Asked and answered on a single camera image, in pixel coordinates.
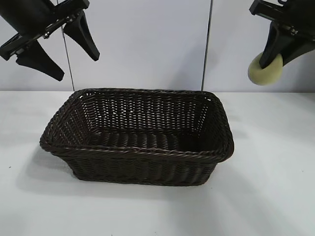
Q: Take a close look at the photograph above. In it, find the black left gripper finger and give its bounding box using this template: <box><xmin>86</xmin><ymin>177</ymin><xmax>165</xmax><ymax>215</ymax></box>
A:
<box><xmin>63</xmin><ymin>11</ymin><xmax>100</xmax><ymax>61</ymax></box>
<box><xmin>16</xmin><ymin>39</ymin><xmax>65</xmax><ymax>82</ymax></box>

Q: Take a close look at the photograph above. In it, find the thin dark background pole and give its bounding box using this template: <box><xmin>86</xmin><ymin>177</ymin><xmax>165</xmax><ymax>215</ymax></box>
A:
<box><xmin>61</xmin><ymin>24</ymin><xmax>75</xmax><ymax>91</ymax></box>
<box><xmin>202</xmin><ymin>0</ymin><xmax>213</xmax><ymax>91</ymax></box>

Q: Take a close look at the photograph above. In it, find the pale yellow egg yolk pastry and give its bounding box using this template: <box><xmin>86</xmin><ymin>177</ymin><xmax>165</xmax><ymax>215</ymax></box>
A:
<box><xmin>248</xmin><ymin>53</ymin><xmax>284</xmax><ymax>87</ymax></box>

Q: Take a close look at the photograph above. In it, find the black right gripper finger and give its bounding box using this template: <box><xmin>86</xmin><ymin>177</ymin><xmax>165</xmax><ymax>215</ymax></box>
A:
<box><xmin>282</xmin><ymin>33</ymin><xmax>315</xmax><ymax>67</ymax></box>
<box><xmin>260</xmin><ymin>23</ymin><xmax>291</xmax><ymax>69</ymax></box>

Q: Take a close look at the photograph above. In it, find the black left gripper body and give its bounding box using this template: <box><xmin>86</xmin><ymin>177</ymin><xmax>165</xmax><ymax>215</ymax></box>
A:
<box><xmin>0</xmin><ymin>0</ymin><xmax>90</xmax><ymax>61</ymax></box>

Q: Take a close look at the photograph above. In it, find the dark brown woven basket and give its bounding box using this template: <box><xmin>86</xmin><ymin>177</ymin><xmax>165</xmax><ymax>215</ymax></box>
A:
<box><xmin>39</xmin><ymin>88</ymin><xmax>234</xmax><ymax>185</ymax></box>

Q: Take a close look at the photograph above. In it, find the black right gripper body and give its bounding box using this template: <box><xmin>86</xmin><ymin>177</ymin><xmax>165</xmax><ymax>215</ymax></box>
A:
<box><xmin>249</xmin><ymin>0</ymin><xmax>315</xmax><ymax>41</ymax></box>

